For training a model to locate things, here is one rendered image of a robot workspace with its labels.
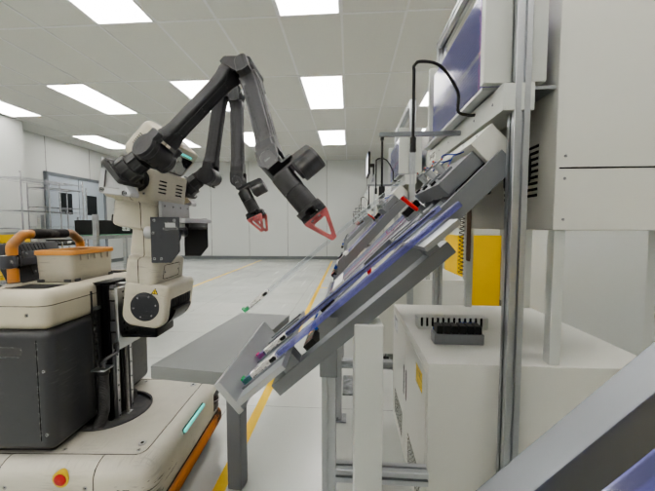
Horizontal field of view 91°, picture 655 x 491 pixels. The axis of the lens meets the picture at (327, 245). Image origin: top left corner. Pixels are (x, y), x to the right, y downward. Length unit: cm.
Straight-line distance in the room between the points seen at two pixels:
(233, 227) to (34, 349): 919
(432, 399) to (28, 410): 125
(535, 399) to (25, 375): 153
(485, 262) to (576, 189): 337
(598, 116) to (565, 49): 20
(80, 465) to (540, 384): 140
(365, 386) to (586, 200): 77
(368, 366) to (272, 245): 938
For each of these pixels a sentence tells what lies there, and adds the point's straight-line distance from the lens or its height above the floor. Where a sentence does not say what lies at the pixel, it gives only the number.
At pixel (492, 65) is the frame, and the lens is 106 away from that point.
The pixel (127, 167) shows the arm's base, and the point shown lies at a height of 119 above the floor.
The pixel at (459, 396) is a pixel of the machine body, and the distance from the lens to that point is 108.
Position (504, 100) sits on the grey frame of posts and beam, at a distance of 101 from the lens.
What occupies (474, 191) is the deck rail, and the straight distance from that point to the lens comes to 98.
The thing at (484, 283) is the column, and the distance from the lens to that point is 445.
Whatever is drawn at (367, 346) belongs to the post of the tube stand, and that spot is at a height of 76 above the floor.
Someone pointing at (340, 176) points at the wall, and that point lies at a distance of 984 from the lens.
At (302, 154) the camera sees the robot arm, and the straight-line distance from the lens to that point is 80.
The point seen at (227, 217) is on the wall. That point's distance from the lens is 1043.
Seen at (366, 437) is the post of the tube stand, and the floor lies 57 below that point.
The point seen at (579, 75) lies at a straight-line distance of 116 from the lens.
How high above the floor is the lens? 101
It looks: 3 degrees down
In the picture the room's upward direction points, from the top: straight up
